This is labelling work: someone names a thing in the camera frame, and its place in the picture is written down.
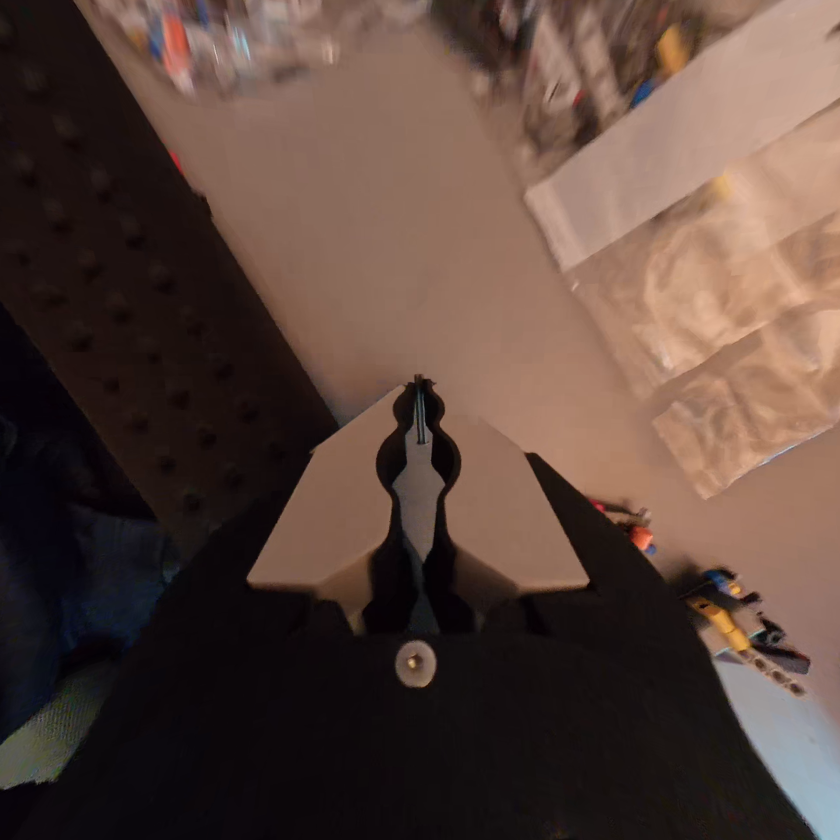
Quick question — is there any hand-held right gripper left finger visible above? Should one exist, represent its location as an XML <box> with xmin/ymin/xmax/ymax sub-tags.
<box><xmin>247</xmin><ymin>384</ymin><xmax>419</xmax><ymax>634</ymax></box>

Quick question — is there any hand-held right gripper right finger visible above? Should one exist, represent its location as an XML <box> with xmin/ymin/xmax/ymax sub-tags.
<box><xmin>422</xmin><ymin>382</ymin><xmax>591</xmax><ymax>634</ymax></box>

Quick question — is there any red and black lego assembly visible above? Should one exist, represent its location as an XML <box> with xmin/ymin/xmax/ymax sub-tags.
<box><xmin>587</xmin><ymin>499</ymin><xmax>659</xmax><ymax>559</ymax></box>

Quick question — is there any blue and black lego piece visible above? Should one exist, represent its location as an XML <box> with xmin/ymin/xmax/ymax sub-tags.
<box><xmin>679</xmin><ymin>566</ymin><xmax>812</xmax><ymax>700</ymax></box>

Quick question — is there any person's leg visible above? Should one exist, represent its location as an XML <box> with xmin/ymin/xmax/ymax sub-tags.
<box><xmin>0</xmin><ymin>302</ymin><xmax>178</xmax><ymax>742</ymax></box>

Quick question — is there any dark perforated panel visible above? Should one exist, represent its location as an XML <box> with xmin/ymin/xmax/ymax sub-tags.
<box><xmin>0</xmin><ymin>0</ymin><xmax>339</xmax><ymax>559</ymax></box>

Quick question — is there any small open parts bag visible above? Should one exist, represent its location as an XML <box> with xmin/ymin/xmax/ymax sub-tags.
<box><xmin>85</xmin><ymin>0</ymin><xmax>349</xmax><ymax>99</ymax></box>

